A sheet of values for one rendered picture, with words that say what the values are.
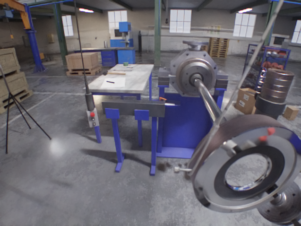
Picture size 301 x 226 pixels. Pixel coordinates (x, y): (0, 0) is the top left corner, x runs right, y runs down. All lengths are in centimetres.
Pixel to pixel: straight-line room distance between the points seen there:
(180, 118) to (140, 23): 1182
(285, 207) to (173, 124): 153
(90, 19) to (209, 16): 942
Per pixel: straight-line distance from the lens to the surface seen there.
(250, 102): 352
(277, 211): 84
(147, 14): 1332
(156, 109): 148
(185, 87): 152
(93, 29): 1463
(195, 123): 205
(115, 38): 1235
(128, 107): 151
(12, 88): 493
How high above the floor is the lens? 149
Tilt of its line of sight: 29 degrees down
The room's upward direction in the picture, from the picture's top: straight up
